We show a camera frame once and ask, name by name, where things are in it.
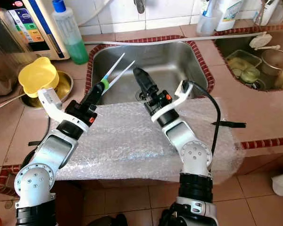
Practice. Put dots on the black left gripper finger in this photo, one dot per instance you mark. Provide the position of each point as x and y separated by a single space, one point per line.
91 96
101 90

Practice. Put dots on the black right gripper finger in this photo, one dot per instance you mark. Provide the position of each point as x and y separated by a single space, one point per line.
142 84
152 84

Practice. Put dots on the white chopstick green band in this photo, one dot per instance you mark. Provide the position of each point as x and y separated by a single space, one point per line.
123 73
115 66

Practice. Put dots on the yellow plastic bowl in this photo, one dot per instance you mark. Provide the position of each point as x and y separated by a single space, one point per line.
37 75

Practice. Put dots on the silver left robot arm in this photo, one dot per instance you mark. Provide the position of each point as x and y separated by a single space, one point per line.
56 150

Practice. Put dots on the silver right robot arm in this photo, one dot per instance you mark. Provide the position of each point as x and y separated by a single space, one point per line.
188 141

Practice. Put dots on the steel bowl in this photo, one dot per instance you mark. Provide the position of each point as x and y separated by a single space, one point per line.
64 84

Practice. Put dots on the steel sink basin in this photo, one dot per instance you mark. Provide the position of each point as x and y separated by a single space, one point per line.
170 61
226 44

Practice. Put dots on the white pipe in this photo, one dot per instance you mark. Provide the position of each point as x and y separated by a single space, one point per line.
160 40

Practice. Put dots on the green dish soap bottle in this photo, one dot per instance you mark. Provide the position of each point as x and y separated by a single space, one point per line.
76 52

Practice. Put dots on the clear bubble wrap sheet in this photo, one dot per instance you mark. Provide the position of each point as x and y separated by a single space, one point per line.
127 141

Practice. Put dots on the black tape strip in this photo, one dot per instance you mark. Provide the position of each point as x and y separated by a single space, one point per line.
231 124
33 143

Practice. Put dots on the steel faucet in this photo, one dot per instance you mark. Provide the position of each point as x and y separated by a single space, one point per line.
140 5

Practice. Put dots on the steel spoon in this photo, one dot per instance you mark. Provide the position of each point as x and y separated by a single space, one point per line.
7 102

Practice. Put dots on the clear toothbrush cup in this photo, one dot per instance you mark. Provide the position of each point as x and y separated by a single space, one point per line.
206 23

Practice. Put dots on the beige water ionizer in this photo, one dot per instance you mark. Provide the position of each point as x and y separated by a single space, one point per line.
33 28

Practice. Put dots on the glass food container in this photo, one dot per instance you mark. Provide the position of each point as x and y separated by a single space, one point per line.
244 66

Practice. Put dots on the black robot left foot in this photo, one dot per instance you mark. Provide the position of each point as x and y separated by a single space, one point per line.
112 221

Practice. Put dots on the black robot foot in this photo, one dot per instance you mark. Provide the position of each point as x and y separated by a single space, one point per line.
169 220
112 221

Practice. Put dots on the black robot right foot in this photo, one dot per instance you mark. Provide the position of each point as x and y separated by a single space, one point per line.
169 220

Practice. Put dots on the steel pot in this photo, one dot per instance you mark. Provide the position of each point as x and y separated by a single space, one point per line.
276 59

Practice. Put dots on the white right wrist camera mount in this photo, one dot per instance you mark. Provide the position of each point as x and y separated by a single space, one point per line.
167 115

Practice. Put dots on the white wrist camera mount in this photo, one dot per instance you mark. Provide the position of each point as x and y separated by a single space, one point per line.
49 99
167 115

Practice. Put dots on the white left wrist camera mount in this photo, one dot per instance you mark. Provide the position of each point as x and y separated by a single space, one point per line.
49 99

